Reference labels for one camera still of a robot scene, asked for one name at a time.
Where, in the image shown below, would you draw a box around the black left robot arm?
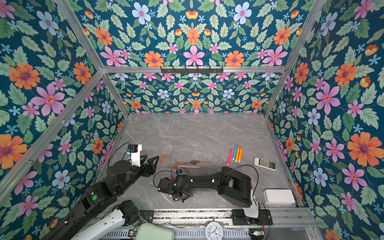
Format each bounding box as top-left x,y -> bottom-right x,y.
43,155 -> 160,240

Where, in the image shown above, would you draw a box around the dark brown marker pen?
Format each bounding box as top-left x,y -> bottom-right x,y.
190,161 -> 212,165

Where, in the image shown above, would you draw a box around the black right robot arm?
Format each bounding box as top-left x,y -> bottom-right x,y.
156,167 -> 273,226

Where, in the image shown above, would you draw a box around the blue marker pen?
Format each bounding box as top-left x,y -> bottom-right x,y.
232,145 -> 239,161

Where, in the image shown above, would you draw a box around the pink lilac marker pen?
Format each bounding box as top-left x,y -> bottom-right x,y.
178,165 -> 201,169

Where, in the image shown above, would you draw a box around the yellow orange marker pen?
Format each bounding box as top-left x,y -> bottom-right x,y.
238,146 -> 243,162

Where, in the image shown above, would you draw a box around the white remote control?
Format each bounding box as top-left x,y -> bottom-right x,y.
254,158 -> 277,171

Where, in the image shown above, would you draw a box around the red orange marker pen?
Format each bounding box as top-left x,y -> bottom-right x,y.
227,150 -> 233,166

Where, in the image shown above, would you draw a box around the black hook rail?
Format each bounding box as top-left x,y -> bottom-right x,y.
160,67 -> 224,75

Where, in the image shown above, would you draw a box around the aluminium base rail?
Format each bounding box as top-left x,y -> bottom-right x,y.
139,207 -> 317,227

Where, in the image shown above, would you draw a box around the small red pen cap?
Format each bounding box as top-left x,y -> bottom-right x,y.
159,154 -> 164,164

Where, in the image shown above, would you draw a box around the pale green box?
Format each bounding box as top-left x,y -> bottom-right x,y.
135,223 -> 175,240

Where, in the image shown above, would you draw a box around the white analog clock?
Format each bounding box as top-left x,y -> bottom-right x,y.
205,222 -> 224,240

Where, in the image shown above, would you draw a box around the white flat box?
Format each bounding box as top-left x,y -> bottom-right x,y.
264,189 -> 296,205

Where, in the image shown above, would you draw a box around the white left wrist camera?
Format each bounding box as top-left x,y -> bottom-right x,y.
126,144 -> 143,167

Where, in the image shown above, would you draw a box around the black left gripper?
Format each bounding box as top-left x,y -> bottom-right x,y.
117,153 -> 162,196

